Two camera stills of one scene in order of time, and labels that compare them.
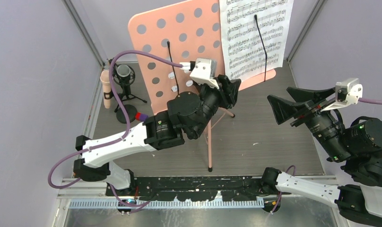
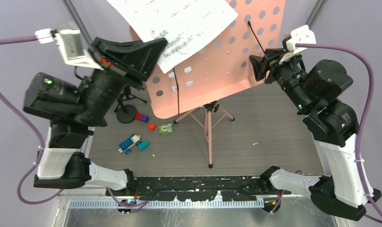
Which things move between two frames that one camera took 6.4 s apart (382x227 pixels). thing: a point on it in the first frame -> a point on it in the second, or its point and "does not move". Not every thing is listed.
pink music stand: [180, 34] -> [237, 59]
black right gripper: [282, 108] -> [271, 58]
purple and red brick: [141, 117] does not move
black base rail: [192, 188] does not move
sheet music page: [242, 52] -> [186, 25]
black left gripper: [228, 91] -> [134, 60]
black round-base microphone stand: [121, 115] does not move
